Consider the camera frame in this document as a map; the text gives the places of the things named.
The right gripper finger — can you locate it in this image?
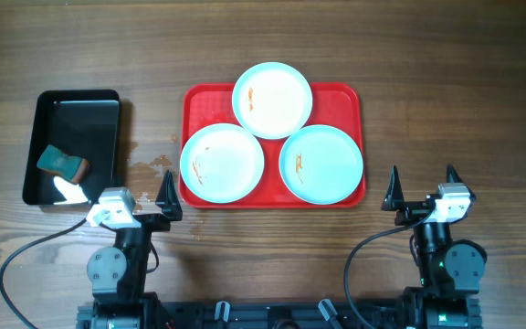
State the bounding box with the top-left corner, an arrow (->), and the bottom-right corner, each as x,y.
381,165 -> 405,211
447,164 -> 476,201

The light blue plate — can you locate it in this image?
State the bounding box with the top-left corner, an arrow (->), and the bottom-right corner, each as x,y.
180,123 -> 265,204
279,124 -> 364,206
231,62 -> 313,140

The green and orange sponge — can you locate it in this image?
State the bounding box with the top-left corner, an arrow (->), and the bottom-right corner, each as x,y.
37,144 -> 89,185

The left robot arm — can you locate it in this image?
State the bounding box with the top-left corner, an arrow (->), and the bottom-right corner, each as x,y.
76,172 -> 183,329

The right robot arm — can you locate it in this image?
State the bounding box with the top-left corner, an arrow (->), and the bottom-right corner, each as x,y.
382,164 -> 488,328

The red plastic serving tray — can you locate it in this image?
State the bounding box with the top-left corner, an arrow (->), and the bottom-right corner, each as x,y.
178,82 -> 363,209

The black rectangular water tray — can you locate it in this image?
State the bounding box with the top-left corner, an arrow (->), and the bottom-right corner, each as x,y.
22,90 -> 121,206

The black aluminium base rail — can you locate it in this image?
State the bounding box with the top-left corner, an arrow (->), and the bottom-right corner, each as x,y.
76,299 -> 483,329

